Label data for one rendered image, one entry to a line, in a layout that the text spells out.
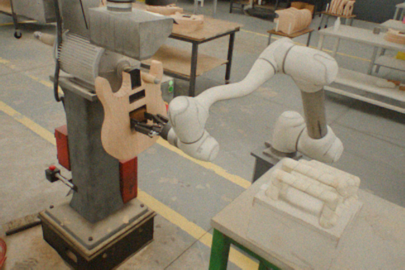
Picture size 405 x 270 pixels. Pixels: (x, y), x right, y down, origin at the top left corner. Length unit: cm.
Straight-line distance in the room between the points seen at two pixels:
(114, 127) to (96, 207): 79
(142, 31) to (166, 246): 156
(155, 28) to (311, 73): 64
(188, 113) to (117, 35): 43
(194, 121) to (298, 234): 49
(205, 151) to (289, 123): 82
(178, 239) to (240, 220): 126
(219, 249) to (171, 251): 111
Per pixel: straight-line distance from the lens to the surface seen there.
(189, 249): 249
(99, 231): 219
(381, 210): 158
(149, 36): 136
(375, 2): 1240
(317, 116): 177
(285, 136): 205
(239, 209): 137
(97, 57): 164
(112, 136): 152
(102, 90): 141
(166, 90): 194
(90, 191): 213
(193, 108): 121
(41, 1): 187
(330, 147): 197
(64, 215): 233
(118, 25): 141
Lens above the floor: 180
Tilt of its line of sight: 26 degrees down
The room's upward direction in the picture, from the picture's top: 5 degrees clockwise
